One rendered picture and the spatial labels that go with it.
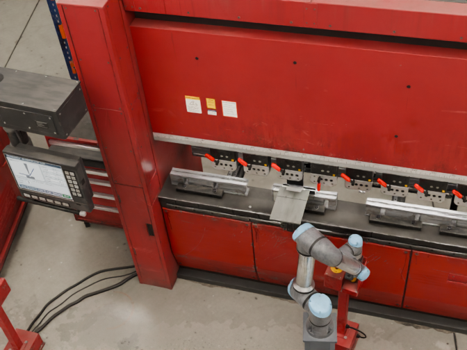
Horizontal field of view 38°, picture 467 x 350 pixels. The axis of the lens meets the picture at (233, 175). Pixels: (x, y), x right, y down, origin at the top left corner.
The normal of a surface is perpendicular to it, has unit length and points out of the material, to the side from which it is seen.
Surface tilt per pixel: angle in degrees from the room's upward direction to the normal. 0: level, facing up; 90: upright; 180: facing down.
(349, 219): 0
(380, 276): 90
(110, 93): 90
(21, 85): 0
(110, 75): 90
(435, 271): 90
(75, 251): 0
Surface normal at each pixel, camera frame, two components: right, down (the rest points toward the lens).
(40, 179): -0.34, 0.69
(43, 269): -0.07, -0.70
